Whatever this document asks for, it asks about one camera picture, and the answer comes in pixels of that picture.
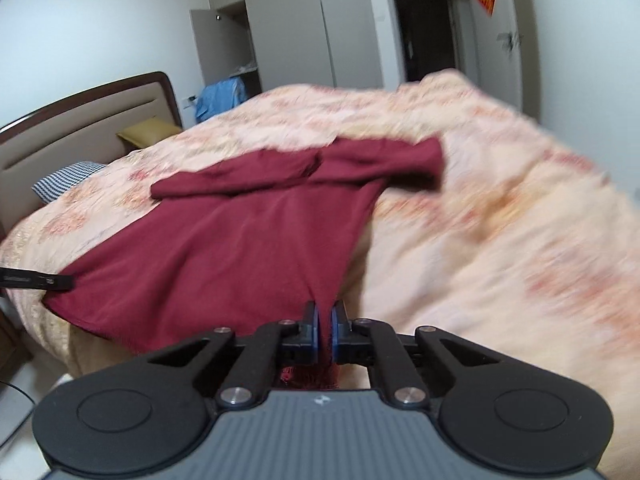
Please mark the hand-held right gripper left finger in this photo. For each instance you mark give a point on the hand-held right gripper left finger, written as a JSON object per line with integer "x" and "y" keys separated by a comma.
{"x": 315, "y": 330}

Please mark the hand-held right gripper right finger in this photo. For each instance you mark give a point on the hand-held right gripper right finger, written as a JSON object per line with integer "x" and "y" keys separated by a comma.
{"x": 334, "y": 330}

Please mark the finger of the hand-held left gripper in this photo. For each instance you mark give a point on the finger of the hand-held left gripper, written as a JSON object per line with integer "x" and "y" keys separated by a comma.
{"x": 60, "y": 281}

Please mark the maroon sweater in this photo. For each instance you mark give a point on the maroon sweater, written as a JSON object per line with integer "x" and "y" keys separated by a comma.
{"x": 215, "y": 240}

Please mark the houndstooth pillow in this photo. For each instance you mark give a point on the houndstooth pillow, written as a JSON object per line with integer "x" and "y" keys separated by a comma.
{"x": 65, "y": 177}

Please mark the beige bed headboard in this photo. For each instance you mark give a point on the beige bed headboard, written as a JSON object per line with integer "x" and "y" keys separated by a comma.
{"x": 75, "y": 125}

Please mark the floral peach blanket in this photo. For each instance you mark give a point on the floral peach blanket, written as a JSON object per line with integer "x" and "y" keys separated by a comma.
{"x": 475, "y": 240}

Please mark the yellow pillow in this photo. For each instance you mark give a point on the yellow pillow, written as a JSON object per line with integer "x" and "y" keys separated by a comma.
{"x": 147, "y": 132}

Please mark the blue garment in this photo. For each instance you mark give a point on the blue garment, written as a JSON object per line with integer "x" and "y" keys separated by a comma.
{"x": 220, "y": 97}

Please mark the open grey wardrobe door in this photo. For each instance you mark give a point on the open grey wardrobe door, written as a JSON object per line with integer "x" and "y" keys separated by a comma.
{"x": 210, "y": 45}

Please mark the grey wardrobe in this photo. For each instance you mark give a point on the grey wardrobe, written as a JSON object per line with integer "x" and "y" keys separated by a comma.
{"x": 300, "y": 25}

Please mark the white door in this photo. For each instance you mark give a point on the white door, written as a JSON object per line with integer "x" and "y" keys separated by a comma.
{"x": 495, "y": 70}

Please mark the white wall socket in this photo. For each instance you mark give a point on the white wall socket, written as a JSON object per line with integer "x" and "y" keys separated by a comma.
{"x": 190, "y": 101}

